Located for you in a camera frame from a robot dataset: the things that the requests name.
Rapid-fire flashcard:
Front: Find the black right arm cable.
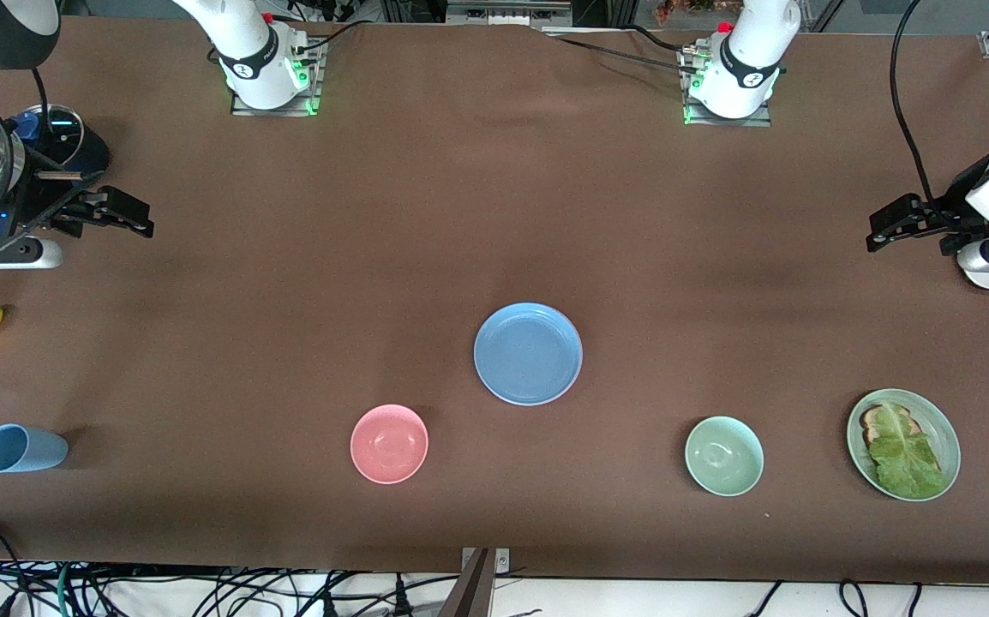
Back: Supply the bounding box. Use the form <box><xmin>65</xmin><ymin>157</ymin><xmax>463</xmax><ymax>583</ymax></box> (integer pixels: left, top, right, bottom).
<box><xmin>0</xmin><ymin>67</ymin><xmax>55</xmax><ymax>200</ymax></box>

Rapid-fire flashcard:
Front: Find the grey metal box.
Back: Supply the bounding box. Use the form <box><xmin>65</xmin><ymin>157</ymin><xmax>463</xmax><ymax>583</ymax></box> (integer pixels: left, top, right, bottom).
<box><xmin>446</xmin><ymin>0</ymin><xmax>573</xmax><ymax>27</ymax></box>

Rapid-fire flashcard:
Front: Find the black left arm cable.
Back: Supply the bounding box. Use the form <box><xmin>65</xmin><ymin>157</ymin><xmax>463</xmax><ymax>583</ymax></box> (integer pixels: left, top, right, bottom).
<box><xmin>890</xmin><ymin>0</ymin><xmax>943</xmax><ymax>208</ymax></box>

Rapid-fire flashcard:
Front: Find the green bowl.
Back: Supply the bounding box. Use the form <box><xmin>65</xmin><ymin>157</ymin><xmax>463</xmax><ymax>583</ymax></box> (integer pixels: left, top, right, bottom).
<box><xmin>685</xmin><ymin>416</ymin><xmax>765</xmax><ymax>498</ymax></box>

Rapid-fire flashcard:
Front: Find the dark metal pole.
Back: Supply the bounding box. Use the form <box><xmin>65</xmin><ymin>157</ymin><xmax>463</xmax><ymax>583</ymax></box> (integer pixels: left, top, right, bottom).
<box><xmin>438</xmin><ymin>548</ymin><xmax>496</xmax><ymax>617</ymax></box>

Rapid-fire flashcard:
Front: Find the toast bread slice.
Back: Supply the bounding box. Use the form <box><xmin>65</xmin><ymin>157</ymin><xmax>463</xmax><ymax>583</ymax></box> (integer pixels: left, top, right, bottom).
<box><xmin>860</xmin><ymin>404</ymin><xmax>920</xmax><ymax>446</ymax></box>

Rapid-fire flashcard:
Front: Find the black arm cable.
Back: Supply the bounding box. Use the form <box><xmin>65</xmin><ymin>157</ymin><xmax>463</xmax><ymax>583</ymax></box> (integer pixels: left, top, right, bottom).
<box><xmin>890</xmin><ymin>0</ymin><xmax>943</xmax><ymax>208</ymax></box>
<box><xmin>0</xmin><ymin>67</ymin><xmax>55</xmax><ymax>200</ymax></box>

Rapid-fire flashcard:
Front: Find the green lettuce leaf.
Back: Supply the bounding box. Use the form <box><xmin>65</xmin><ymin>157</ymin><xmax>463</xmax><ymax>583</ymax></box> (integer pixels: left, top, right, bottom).
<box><xmin>867</xmin><ymin>403</ymin><xmax>948</xmax><ymax>500</ymax></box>

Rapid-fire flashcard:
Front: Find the green plate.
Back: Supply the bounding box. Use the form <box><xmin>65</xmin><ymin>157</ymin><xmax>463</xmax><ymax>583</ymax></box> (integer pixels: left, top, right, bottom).
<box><xmin>846</xmin><ymin>388</ymin><xmax>962</xmax><ymax>503</ymax></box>

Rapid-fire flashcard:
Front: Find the glass lid blue knob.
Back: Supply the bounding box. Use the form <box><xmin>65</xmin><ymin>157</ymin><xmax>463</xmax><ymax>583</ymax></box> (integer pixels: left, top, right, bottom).
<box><xmin>8</xmin><ymin>104</ymin><xmax>85</xmax><ymax>171</ymax></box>

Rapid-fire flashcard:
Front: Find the blue plate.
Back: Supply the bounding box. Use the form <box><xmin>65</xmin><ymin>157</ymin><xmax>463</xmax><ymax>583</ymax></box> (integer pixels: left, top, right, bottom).
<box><xmin>473</xmin><ymin>302</ymin><xmax>584</xmax><ymax>406</ymax></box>

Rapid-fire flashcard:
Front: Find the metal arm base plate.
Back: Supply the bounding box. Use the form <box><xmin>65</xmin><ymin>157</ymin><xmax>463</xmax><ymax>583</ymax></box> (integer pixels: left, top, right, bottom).
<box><xmin>231</xmin><ymin>39</ymin><xmax>322</xmax><ymax>117</ymax></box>
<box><xmin>683</xmin><ymin>47</ymin><xmax>772</xmax><ymax>128</ymax></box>

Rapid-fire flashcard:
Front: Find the blue cup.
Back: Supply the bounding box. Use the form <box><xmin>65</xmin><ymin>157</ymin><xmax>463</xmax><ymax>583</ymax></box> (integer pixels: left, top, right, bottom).
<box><xmin>0</xmin><ymin>423</ymin><xmax>69</xmax><ymax>475</ymax></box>

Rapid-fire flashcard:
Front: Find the brown table cover mat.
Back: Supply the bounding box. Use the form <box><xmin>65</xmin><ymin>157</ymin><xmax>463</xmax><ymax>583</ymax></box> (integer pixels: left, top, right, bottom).
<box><xmin>0</xmin><ymin>13</ymin><xmax>989</xmax><ymax>585</ymax></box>

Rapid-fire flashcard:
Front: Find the metal table edge bracket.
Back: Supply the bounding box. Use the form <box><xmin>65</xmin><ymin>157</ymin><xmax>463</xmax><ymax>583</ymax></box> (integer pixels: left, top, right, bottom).
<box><xmin>461</xmin><ymin>548</ymin><xmax>512</xmax><ymax>573</ymax></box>

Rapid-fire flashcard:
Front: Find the dark blue pot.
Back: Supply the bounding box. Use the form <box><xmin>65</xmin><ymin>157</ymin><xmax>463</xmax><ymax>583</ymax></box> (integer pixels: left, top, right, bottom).
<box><xmin>2</xmin><ymin>105</ymin><xmax>111</xmax><ymax>188</ymax></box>

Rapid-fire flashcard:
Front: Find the pink bowl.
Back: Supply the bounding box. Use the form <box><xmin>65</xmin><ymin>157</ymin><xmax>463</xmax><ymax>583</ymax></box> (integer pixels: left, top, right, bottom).
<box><xmin>350</xmin><ymin>404</ymin><xmax>429</xmax><ymax>485</ymax></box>

